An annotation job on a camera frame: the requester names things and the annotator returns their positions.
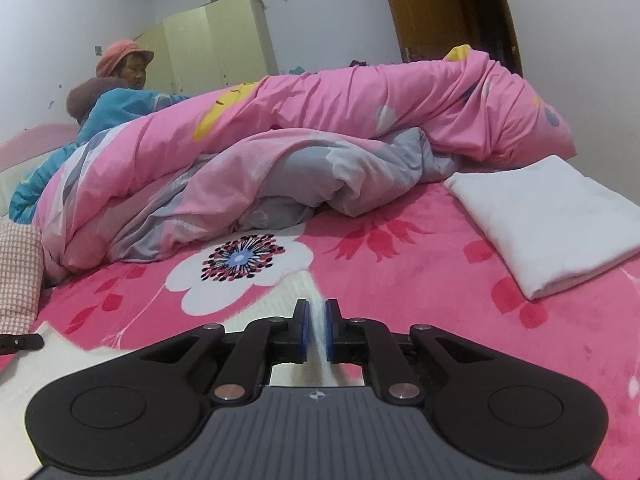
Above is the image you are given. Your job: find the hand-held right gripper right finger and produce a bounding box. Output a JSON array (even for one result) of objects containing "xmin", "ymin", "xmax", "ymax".
[{"xmin": 324, "ymin": 297, "xmax": 493, "ymax": 406}]

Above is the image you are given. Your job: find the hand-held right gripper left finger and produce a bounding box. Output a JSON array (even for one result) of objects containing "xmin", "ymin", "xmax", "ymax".
[{"xmin": 140, "ymin": 298, "xmax": 310, "ymax": 407}]

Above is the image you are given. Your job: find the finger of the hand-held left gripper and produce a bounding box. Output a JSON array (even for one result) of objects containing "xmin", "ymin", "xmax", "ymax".
[{"xmin": 0, "ymin": 332, "xmax": 44, "ymax": 352}]

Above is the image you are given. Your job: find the white fluffy sweater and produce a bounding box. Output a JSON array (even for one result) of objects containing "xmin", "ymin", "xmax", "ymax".
[{"xmin": 0, "ymin": 267, "xmax": 366, "ymax": 480}]

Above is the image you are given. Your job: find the pink checked pillow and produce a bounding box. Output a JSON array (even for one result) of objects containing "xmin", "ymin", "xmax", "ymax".
[{"xmin": 0, "ymin": 222, "xmax": 46, "ymax": 321}]

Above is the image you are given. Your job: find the pink fleece bed blanket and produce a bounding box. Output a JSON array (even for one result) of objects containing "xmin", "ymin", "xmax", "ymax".
[{"xmin": 0, "ymin": 180, "xmax": 640, "ymax": 480}]

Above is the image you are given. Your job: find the pink and white headboard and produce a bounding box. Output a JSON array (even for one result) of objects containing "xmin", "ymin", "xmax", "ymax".
[{"xmin": 0, "ymin": 122, "xmax": 81, "ymax": 216}]

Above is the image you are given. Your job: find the pink floral quilt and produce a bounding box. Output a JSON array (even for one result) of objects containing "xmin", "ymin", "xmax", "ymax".
[{"xmin": 32, "ymin": 47, "xmax": 578, "ymax": 281}]

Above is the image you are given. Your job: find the folded white cloth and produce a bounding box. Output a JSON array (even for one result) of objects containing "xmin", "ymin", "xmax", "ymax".
[{"xmin": 444, "ymin": 155, "xmax": 640, "ymax": 301}]

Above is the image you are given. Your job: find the pale yellow wardrobe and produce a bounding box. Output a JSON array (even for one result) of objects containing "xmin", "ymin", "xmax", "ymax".
[{"xmin": 132, "ymin": 0, "xmax": 278, "ymax": 93}]

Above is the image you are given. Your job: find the brown wooden door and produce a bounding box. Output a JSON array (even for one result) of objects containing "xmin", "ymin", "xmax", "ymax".
[{"xmin": 377, "ymin": 0, "xmax": 523, "ymax": 76}]

